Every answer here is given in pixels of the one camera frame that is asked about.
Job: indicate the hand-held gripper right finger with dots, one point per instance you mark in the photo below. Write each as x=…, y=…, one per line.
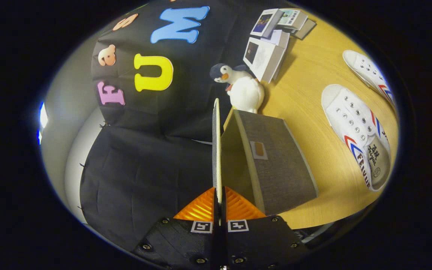
x=261, y=243

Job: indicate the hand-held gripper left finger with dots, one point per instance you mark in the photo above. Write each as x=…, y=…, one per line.
x=186, y=243

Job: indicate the grey fabric storage box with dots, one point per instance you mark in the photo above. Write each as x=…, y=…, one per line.
x=272, y=165

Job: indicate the white shoe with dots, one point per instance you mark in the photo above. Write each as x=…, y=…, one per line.
x=354, y=123
x=368, y=69

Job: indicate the white plush toy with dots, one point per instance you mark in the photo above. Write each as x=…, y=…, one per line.
x=246, y=95

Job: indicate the penguin plush toy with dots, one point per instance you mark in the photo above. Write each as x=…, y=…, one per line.
x=219, y=71

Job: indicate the white book with portrait cover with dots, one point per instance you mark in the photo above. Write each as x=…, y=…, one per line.
x=264, y=58

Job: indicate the large ceiling light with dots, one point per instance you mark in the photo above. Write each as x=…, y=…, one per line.
x=43, y=117

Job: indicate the plain white book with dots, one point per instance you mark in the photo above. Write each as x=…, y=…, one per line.
x=281, y=37

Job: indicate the dark grey book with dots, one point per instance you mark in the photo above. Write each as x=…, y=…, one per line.
x=306, y=29

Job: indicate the book with blue picture cover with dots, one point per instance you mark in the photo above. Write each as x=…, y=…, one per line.
x=264, y=22

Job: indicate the book with pale green cover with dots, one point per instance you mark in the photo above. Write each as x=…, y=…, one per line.
x=293, y=18

